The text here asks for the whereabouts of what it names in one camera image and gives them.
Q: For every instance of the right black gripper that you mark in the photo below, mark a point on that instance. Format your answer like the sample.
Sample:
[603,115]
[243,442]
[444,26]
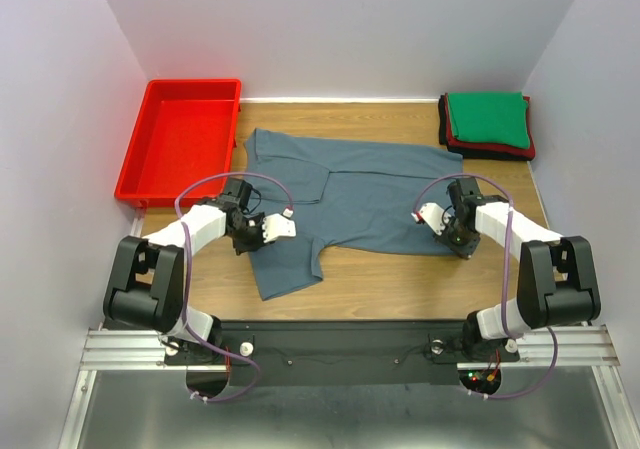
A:
[465,250]

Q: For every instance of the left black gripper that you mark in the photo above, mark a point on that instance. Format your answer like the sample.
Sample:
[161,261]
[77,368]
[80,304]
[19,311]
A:
[257,243]

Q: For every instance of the blue-grey t-shirt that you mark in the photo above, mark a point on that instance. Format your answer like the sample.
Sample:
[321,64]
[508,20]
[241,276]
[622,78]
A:
[353,194]

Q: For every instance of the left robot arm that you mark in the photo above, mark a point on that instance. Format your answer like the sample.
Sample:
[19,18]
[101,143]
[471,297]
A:
[146,284]

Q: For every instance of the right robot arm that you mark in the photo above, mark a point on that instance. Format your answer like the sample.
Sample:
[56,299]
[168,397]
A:
[548,279]

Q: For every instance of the red folded t-shirt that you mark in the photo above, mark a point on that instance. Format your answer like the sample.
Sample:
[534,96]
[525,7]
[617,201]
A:
[492,148]

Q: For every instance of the red plastic bin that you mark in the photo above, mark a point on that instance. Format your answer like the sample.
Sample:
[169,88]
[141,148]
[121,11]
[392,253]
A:
[185,131]

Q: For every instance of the green folded t-shirt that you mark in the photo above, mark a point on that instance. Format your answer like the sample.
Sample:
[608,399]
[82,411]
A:
[489,117]

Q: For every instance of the black folded t-shirt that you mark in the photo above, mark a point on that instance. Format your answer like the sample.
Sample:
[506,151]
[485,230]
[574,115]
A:
[450,151]

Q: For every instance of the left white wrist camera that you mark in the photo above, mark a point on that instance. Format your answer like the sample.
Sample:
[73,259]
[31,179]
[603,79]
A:
[278,226]

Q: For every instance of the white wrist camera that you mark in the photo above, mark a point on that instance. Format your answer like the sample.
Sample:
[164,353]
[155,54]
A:
[433,215]
[278,226]

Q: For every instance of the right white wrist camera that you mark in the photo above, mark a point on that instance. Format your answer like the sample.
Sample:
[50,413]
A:
[433,215]

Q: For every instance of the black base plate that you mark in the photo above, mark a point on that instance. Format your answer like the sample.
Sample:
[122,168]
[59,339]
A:
[359,352]

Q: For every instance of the aluminium rail frame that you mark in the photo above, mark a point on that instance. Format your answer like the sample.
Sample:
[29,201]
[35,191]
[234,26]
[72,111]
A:
[564,391]

